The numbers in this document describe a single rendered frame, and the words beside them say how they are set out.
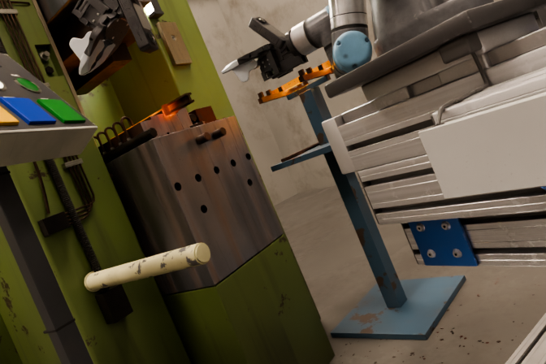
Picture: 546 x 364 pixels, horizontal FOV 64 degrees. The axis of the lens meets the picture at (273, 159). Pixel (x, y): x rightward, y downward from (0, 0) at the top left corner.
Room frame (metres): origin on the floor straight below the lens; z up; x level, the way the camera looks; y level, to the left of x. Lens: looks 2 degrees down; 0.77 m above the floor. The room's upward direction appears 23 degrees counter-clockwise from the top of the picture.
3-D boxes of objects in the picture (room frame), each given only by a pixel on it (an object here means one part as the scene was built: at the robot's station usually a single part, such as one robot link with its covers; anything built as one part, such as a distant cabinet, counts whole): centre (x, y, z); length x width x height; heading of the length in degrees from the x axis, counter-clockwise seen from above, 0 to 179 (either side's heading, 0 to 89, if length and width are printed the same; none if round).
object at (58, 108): (0.94, 0.37, 1.01); 0.07 x 0.05 x 0.07; 169
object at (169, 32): (1.70, 0.18, 1.27); 0.09 x 0.02 x 0.17; 144
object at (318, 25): (1.03, -0.25, 0.97); 0.11 x 0.08 x 0.09; 54
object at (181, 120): (1.49, 0.43, 0.96); 0.42 x 0.20 x 0.09; 54
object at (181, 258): (1.03, 0.39, 0.62); 0.44 x 0.05 x 0.05; 54
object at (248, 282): (1.54, 0.40, 0.23); 0.56 x 0.38 x 0.47; 54
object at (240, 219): (1.54, 0.40, 0.69); 0.56 x 0.38 x 0.45; 54
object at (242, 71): (1.13, -0.01, 0.97); 0.09 x 0.03 x 0.06; 90
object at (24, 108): (0.84, 0.39, 1.01); 0.07 x 0.05 x 0.07; 169
